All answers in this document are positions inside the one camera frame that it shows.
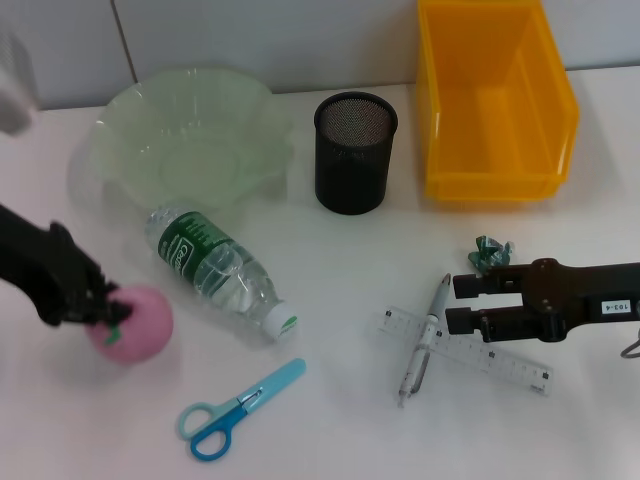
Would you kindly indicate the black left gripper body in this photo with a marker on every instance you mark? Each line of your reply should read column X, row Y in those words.
column 45, row 265

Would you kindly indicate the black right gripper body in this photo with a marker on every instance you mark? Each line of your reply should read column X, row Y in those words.
column 575, row 295

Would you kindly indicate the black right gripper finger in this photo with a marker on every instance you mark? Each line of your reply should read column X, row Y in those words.
column 470, row 286
column 462, row 321

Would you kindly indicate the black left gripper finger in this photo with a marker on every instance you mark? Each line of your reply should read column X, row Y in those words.
column 106, row 287
column 112, row 311

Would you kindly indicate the pink toy peach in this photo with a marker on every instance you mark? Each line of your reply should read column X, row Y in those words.
column 140, row 335

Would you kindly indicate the green plastic wrapper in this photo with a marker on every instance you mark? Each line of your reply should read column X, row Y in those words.
column 487, row 250

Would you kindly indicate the clear green-label water bottle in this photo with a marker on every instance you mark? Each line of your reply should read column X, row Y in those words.
column 200, row 255

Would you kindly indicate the grey white pen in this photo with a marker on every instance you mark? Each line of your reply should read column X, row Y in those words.
column 435, row 305

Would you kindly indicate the transparent plastic ruler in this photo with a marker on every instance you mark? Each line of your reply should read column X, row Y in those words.
column 500, row 362

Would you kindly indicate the blue scissors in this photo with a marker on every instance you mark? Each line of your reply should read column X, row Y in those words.
column 210, row 440

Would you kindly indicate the black mesh pen holder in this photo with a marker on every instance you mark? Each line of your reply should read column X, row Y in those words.
column 350, row 170

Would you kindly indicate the green glass fruit plate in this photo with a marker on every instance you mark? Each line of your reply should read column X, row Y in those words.
column 200, row 125

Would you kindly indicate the yellow plastic bin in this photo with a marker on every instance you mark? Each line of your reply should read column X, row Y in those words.
column 500, row 130

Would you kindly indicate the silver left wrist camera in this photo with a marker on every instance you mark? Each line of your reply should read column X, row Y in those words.
column 12, row 100

